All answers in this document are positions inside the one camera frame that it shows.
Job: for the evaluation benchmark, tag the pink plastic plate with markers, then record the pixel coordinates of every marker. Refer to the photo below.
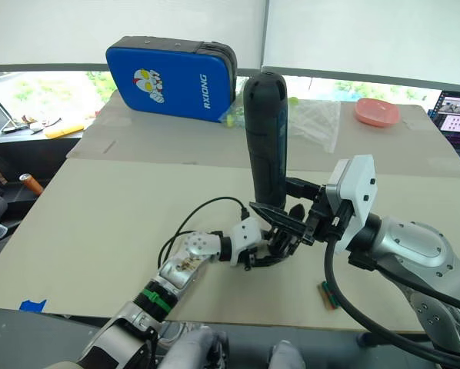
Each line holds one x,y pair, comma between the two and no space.
376,111

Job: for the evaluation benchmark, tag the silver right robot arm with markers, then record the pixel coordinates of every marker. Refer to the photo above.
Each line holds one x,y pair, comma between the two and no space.
418,242

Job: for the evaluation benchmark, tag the dark side desk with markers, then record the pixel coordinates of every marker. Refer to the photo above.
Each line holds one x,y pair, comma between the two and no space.
22,153

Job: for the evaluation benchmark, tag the small bag of green items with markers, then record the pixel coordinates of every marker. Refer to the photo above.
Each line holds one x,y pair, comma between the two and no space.
234,115

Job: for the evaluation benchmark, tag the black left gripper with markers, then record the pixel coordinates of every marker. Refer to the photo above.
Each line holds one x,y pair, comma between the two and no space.
280,242

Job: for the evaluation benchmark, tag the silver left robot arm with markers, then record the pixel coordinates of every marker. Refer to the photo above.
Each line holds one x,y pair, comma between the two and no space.
184,261

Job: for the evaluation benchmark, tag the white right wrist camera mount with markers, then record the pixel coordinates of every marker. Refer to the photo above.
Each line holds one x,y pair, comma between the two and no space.
358,184

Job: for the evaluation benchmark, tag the blue tape piece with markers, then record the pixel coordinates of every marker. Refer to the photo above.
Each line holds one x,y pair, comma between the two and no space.
34,305

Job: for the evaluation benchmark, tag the blue cartoon print case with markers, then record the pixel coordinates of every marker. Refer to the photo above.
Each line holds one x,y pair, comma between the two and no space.
168,80

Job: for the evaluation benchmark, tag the brown cardboard pad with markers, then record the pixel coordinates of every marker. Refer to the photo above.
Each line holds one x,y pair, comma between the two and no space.
321,292

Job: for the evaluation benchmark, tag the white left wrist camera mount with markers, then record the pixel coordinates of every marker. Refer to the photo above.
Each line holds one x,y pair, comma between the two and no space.
245,234

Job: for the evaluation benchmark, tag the yellow flat object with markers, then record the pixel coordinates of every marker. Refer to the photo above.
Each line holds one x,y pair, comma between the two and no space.
62,131

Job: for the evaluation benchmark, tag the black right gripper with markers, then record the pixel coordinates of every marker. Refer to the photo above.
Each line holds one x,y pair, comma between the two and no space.
322,225

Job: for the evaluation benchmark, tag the clear plastic bag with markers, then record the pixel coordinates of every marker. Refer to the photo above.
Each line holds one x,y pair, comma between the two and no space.
314,123

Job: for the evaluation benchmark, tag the grey rounded shape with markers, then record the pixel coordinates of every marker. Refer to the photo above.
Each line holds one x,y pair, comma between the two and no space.
287,355
195,350

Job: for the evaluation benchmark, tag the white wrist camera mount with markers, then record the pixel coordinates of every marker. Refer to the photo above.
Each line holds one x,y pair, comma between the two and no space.
245,234
358,184

